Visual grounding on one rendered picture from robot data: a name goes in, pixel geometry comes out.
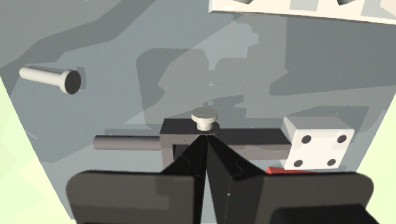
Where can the white block with screws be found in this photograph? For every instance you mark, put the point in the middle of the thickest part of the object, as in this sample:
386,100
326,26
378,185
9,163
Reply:
317,142

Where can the white headed pin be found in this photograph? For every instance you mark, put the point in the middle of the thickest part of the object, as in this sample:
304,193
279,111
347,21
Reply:
69,81

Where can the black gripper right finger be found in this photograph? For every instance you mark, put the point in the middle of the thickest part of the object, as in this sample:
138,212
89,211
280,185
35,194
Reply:
242,194

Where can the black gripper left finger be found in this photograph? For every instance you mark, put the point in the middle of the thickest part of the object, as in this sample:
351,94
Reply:
126,197

